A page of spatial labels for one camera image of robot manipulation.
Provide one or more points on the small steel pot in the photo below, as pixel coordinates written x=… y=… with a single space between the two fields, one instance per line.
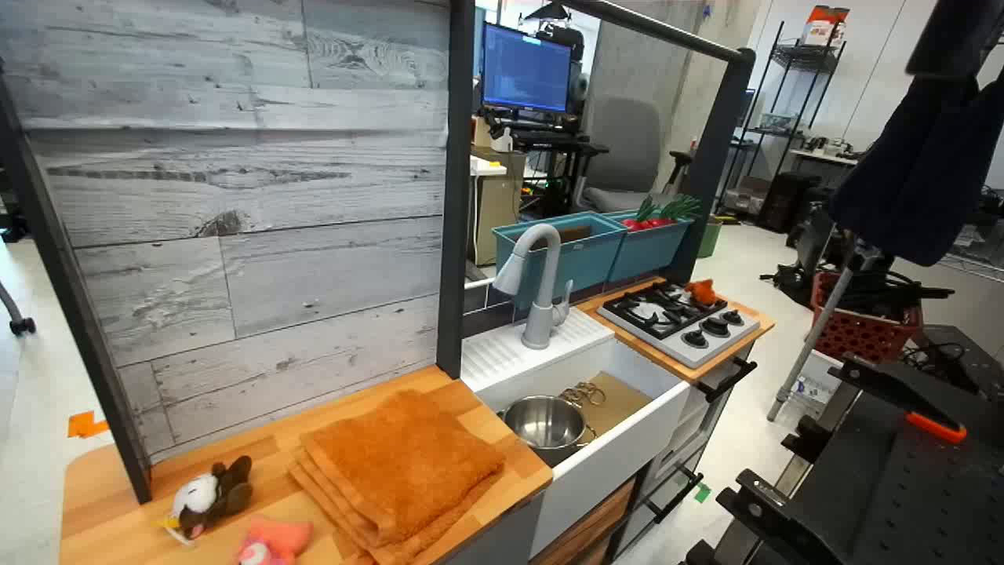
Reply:
x=545 y=424

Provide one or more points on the green floor tape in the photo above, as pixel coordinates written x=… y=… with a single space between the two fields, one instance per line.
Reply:
x=702 y=492

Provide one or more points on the black metal kitchen frame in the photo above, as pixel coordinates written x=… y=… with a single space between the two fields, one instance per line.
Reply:
x=455 y=209

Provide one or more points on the grey toy stove top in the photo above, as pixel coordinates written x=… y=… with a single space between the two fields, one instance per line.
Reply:
x=680 y=314

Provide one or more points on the brown and white plush toy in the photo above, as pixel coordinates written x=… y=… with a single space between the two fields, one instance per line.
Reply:
x=213 y=498

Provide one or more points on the black monitor base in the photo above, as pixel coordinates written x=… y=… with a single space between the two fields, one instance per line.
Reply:
x=899 y=492

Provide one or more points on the orange terry towel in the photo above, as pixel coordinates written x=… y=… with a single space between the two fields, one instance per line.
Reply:
x=404 y=459

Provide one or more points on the orange floor tape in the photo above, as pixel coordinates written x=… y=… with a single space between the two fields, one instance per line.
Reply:
x=87 y=424

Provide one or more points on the computer monitor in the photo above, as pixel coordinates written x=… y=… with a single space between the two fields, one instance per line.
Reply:
x=524 y=69

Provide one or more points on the grey toy faucet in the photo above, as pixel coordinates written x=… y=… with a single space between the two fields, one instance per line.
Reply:
x=545 y=304

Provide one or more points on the cardboard box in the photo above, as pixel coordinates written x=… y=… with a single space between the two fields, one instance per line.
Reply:
x=492 y=199

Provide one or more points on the pink plush toy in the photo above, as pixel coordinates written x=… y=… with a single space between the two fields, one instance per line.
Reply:
x=278 y=537

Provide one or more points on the silver stand pole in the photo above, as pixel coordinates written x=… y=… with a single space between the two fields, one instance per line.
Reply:
x=817 y=333

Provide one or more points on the white toy sink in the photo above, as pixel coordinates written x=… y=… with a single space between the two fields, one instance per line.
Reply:
x=617 y=459

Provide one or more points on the red radish toy bunch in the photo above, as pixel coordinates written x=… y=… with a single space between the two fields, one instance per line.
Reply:
x=663 y=214

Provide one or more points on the grey wood backsplash panel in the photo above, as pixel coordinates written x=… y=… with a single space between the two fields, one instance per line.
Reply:
x=239 y=209

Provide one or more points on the red plastic crate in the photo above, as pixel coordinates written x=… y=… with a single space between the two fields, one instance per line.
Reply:
x=864 y=331

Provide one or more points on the black caster wheel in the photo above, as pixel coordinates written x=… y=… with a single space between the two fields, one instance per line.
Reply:
x=19 y=323

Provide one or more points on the black computer desk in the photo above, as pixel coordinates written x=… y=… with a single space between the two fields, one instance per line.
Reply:
x=553 y=141

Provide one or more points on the orange plush toy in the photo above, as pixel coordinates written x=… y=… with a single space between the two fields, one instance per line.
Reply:
x=704 y=293

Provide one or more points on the grey office chair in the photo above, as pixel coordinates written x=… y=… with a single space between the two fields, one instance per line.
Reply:
x=629 y=146

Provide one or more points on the black hanging cloth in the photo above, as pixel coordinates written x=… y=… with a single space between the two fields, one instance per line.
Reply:
x=920 y=157

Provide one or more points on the black stove knob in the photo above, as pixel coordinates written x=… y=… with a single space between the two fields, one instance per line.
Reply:
x=695 y=338
x=734 y=319
x=717 y=327

